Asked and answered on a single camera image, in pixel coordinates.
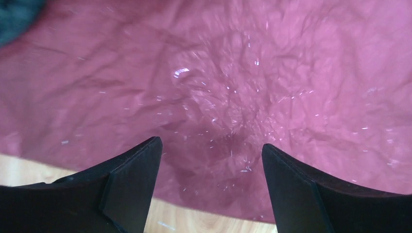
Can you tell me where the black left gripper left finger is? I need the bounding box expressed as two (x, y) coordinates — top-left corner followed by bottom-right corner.
(0, 136), (163, 233)

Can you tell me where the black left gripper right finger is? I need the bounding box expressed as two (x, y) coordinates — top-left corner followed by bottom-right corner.
(261, 144), (412, 233)

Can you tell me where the dark red wrapping paper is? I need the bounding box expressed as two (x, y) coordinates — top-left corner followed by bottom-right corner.
(0, 0), (412, 222)

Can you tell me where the navy blue cloth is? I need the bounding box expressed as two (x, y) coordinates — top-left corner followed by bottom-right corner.
(0, 0), (46, 46)

